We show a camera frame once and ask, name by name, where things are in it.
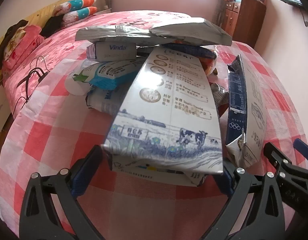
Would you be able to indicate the teal orange bolster pillow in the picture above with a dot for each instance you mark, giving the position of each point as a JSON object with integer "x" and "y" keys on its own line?
{"x": 76, "y": 3}
{"x": 81, "y": 15}

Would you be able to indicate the pink floral pillow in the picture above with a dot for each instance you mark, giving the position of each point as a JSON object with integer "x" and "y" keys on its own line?
{"x": 26, "y": 43}

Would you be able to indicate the blue white milk carton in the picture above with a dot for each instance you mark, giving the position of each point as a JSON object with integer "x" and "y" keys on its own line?
{"x": 169, "y": 105}
{"x": 254, "y": 110}

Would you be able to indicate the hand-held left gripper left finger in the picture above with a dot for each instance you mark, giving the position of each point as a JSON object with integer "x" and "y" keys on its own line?
{"x": 85, "y": 180}

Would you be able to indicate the black garment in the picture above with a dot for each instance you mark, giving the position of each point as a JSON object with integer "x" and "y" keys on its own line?
{"x": 51, "y": 26}

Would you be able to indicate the dark blue snack packet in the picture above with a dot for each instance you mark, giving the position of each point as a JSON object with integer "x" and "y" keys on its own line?
{"x": 189, "y": 51}

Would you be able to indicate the orange snack bag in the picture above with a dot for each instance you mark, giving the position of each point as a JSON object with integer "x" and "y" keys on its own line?
{"x": 209, "y": 65}

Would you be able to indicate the silver foil packet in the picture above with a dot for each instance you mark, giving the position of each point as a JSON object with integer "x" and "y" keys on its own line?
{"x": 194, "y": 31}
{"x": 111, "y": 32}

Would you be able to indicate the blue wet wipes pack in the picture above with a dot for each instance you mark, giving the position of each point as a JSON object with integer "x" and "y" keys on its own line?
{"x": 111, "y": 72}

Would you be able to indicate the brown garment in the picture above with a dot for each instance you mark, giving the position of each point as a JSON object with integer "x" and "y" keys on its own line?
{"x": 17, "y": 26}

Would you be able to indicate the bed with pink bedspread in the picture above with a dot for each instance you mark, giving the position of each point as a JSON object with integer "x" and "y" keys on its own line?
{"x": 64, "y": 47}

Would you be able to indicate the red white checked tablecloth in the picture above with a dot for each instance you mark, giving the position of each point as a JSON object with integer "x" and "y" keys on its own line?
{"x": 56, "y": 142}

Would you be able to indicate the white tissue pack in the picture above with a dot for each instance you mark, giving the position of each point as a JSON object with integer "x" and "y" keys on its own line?
{"x": 114, "y": 51}

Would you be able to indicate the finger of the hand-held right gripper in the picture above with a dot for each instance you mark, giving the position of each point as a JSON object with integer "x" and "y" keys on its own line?
{"x": 305, "y": 150}
{"x": 294, "y": 180}

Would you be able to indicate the white plastic packet blue label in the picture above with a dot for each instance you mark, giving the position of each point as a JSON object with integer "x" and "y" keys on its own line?
{"x": 106, "y": 101}

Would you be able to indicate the brown wooden cabinet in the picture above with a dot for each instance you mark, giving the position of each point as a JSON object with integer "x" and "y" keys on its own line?
{"x": 249, "y": 21}

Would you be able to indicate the yellow wooden headboard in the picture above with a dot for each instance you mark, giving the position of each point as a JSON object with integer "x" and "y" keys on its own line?
{"x": 41, "y": 13}

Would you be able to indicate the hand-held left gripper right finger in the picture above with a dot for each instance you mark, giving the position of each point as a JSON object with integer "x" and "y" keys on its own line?
{"x": 225, "y": 182}

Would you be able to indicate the white nightstand with drawer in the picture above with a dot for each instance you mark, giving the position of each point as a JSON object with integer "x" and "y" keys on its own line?
{"x": 1, "y": 110}

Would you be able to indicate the crumpled silver wrapper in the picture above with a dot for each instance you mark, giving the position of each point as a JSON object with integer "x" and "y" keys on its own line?
{"x": 219, "y": 93}

